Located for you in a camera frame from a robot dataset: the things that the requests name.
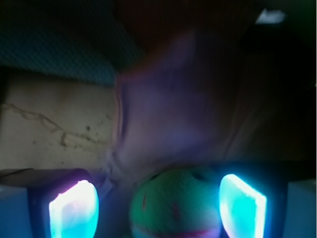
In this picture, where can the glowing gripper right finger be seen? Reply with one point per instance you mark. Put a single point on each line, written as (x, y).
(252, 199)

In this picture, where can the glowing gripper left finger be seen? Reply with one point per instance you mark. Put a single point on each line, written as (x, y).
(63, 203)

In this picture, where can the green plush frog toy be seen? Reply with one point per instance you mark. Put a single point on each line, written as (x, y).
(178, 203)

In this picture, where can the brown paper bag bin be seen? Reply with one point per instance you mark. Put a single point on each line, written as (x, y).
(218, 81)

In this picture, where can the light blue terry cloth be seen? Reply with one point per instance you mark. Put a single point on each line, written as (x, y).
(52, 51)

